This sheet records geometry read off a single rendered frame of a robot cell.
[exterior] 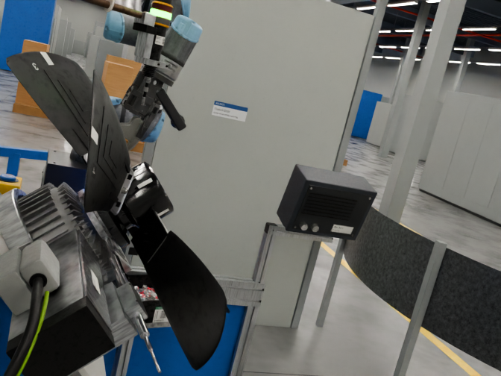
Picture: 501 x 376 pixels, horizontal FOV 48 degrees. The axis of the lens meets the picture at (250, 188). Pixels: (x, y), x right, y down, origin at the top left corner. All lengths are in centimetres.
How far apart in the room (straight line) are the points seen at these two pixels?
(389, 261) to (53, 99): 218
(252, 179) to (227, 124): 36
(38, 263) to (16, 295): 5
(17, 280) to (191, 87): 233
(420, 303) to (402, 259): 26
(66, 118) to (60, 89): 7
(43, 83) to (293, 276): 265
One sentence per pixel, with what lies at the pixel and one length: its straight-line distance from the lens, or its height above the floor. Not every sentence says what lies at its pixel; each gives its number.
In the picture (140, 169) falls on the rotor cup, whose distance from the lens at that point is 112.
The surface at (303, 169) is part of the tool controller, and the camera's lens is 175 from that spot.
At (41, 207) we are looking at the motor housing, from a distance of 109.
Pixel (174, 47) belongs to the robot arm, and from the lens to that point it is 141.
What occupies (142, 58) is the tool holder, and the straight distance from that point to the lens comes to 118.
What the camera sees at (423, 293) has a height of 71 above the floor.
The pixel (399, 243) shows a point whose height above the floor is 86.
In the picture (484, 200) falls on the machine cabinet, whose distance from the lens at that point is 1136.
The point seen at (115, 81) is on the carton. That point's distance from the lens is 874.
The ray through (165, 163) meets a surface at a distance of 311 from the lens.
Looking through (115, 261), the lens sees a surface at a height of 111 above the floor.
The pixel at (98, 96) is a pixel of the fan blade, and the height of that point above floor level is 140.
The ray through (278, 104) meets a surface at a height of 138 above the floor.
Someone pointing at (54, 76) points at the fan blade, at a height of 139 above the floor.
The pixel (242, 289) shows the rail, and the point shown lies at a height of 83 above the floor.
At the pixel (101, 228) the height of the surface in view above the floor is 114.
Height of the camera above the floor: 147
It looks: 11 degrees down
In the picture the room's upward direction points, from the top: 14 degrees clockwise
